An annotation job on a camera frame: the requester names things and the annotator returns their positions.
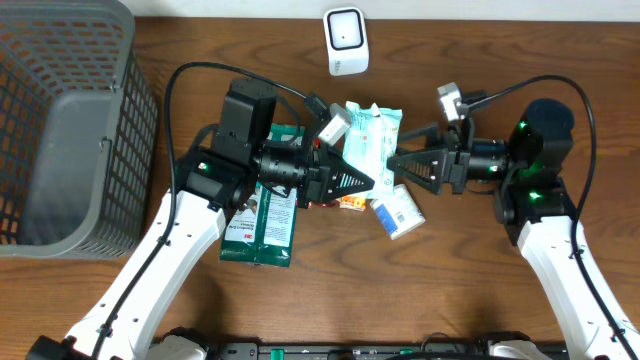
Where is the light green tissue packet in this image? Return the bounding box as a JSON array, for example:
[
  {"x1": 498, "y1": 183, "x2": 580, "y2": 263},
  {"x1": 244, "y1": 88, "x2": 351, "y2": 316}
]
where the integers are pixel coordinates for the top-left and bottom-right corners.
[{"x1": 343, "y1": 101, "x2": 403, "y2": 200}]

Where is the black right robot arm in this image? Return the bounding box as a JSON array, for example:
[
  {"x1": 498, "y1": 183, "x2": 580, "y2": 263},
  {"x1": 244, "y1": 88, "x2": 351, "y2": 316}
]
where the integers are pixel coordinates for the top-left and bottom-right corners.
[{"x1": 387, "y1": 99, "x2": 639, "y2": 359}]

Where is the green lid jar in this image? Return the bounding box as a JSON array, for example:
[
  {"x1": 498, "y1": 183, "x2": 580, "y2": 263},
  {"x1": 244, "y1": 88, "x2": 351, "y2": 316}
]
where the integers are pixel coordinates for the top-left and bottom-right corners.
[{"x1": 308, "y1": 199, "x2": 340, "y2": 209}]

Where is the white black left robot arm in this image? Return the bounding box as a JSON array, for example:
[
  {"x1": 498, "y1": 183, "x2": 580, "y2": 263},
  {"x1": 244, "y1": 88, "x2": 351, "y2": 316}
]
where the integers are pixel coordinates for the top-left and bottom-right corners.
[{"x1": 26, "y1": 78, "x2": 374, "y2": 360}]

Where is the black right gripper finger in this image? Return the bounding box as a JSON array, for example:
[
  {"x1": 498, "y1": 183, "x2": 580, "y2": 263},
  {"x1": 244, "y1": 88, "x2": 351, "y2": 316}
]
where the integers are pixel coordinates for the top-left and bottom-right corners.
[
  {"x1": 386, "y1": 149, "x2": 447, "y2": 195},
  {"x1": 398, "y1": 122, "x2": 440, "y2": 145}
]

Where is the white tub container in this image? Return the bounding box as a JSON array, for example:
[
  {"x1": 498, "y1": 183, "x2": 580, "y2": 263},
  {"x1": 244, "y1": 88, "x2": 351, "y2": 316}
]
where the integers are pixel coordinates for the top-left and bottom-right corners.
[{"x1": 371, "y1": 184, "x2": 426, "y2": 240}]

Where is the grey plastic mesh basket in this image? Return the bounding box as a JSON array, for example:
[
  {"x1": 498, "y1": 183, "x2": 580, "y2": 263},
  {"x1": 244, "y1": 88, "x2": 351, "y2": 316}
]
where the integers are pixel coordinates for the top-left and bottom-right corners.
[{"x1": 1, "y1": 1, "x2": 158, "y2": 259}]

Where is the white barcode scanner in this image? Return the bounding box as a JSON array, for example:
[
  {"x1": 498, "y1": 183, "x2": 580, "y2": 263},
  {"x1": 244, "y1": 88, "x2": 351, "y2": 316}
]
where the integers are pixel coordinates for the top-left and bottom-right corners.
[{"x1": 323, "y1": 6, "x2": 370, "y2": 77}]

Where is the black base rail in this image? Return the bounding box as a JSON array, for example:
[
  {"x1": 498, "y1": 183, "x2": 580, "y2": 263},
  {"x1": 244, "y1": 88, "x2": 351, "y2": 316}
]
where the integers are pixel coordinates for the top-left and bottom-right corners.
[{"x1": 215, "y1": 339, "x2": 483, "y2": 360}]

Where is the tall green white packet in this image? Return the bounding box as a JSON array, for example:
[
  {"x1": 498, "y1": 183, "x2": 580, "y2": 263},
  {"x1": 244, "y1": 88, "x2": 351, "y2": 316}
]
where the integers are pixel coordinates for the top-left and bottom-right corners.
[{"x1": 218, "y1": 123, "x2": 306, "y2": 269}]

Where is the orange snack packet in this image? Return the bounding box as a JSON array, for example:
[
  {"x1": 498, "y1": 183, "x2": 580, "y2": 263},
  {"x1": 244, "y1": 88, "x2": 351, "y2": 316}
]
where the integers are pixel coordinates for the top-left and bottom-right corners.
[{"x1": 339, "y1": 196, "x2": 367, "y2": 211}]

